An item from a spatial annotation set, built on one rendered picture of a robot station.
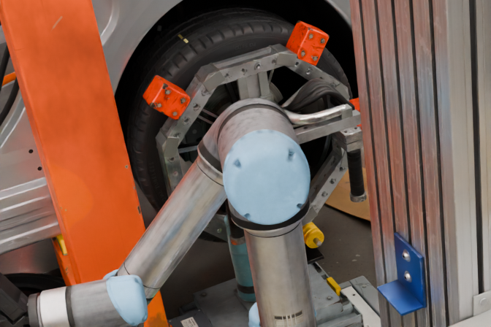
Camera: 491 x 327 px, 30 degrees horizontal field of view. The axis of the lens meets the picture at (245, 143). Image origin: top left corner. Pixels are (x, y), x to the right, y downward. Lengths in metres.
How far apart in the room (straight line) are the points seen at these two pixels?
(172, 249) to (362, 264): 2.03
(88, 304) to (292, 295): 0.30
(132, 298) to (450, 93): 0.57
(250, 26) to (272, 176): 1.25
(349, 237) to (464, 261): 2.40
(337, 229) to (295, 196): 2.40
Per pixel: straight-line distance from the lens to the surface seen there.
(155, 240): 1.47
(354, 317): 2.95
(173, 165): 2.40
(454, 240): 1.19
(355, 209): 3.74
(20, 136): 2.40
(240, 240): 2.30
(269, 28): 2.46
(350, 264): 3.45
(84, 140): 1.83
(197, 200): 1.42
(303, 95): 2.37
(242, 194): 1.24
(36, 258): 3.87
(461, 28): 1.06
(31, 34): 1.73
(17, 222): 2.47
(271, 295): 1.37
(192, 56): 2.40
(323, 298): 2.94
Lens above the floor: 2.04
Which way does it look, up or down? 28 degrees down
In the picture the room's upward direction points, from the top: 9 degrees counter-clockwise
